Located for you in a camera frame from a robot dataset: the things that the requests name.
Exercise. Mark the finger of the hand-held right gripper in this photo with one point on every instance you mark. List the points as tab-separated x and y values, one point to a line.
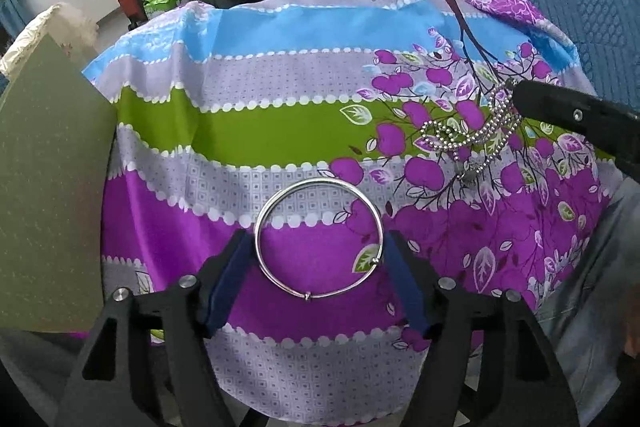
575	114

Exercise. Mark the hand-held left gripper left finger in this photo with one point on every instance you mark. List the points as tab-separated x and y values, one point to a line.
230	289

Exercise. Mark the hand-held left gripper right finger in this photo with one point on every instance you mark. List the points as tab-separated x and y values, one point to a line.
407	289

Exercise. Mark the silver bangle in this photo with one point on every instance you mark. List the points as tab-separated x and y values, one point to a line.
307	295

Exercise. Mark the colourful floral striped cloth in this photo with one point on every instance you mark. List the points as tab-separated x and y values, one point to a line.
280	132

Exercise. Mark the person's grey trouser leg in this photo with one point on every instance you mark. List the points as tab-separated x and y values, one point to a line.
595	287

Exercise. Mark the green cushion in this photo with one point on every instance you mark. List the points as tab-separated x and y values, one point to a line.
50	187

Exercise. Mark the cream quilted cushion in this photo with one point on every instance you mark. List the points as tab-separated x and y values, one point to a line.
60	27

